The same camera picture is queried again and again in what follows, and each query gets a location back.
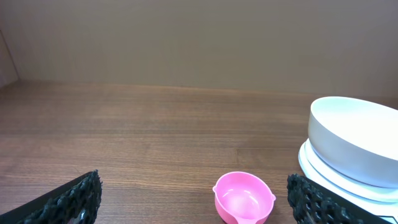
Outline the white bowl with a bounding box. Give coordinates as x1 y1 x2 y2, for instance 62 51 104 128
308 96 397 188

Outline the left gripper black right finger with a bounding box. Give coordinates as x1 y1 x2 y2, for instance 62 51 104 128
287 174 389 224

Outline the white digital kitchen scale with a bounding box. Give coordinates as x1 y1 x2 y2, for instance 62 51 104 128
298 140 397 223

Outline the pink plastic measuring scoop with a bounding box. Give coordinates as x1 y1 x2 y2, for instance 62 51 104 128
213 171 276 224

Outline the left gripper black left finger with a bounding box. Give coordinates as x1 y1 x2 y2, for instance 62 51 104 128
1 170 102 224

